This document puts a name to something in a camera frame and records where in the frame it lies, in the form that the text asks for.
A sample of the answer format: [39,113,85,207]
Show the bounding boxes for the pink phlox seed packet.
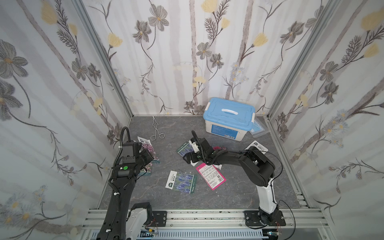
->
[139,162,153,177]

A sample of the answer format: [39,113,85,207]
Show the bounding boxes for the purple flower seed packet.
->
[138,137,160,164]

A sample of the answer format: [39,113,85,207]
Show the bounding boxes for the pink back seed packet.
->
[196,163,226,190]

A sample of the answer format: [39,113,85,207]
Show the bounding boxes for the lavender seed packet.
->
[165,171,197,194]
[177,142,195,157]

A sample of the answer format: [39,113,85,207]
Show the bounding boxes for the white cosmos seed packet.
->
[246,141,269,154]

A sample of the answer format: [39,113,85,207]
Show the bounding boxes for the hollyhock pink flower packet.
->
[213,146,227,151]

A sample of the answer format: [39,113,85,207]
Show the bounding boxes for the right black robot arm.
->
[183,130,279,226]

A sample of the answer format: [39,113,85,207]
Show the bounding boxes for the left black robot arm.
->
[96,127,154,240]

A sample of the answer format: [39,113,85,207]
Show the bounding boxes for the metal scissor tongs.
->
[150,116,165,141]

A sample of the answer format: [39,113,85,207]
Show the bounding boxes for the blue lid storage box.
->
[203,98,256,142]

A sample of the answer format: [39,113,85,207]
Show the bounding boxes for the clear bag of masks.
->
[249,117,270,138]

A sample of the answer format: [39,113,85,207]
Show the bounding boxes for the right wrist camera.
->
[192,142,200,153]

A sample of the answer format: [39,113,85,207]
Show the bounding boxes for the white slotted cable duct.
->
[136,229,269,240]

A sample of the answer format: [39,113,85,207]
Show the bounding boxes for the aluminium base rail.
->
[80,208,331,240]

